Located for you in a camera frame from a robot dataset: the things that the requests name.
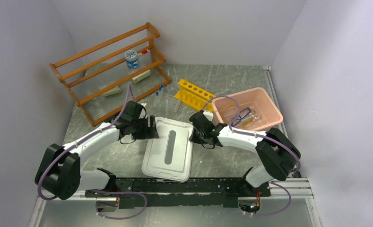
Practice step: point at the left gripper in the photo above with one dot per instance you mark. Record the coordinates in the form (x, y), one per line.
(149, 132)

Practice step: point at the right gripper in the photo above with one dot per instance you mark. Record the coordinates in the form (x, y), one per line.
(194, 138)

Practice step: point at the tan rubber tubing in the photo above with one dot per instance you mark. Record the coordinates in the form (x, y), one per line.
(229, 112)

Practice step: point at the clear plastic tube rack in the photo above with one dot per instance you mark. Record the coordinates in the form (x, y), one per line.
(166, 102)

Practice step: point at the white metal tray lid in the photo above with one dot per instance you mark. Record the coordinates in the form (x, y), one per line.
(169, 156)

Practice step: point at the yellow test tube rack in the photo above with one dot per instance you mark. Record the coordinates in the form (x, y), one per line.
(192, 95)

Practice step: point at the blue safety goggles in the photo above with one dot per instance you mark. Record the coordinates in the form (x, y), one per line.
(242, 116)

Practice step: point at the pink plastic bin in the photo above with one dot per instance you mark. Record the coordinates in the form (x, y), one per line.
(256, 99)

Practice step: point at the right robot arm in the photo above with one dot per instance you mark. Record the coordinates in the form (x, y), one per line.
(279, 157)

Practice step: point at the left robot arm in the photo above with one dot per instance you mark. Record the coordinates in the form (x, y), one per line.
(60, 175)

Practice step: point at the white eraser block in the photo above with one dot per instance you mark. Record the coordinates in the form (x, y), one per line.
(142, 76)

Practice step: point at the orange wooden shelf rack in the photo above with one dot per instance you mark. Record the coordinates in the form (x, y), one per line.
(86, 75)

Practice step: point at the blue white jar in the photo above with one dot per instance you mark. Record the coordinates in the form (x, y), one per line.
(132, 59)

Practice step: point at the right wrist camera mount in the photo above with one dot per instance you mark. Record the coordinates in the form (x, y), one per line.
(208, 114)

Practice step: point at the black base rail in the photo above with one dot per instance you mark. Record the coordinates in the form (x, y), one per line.
(154, 192)

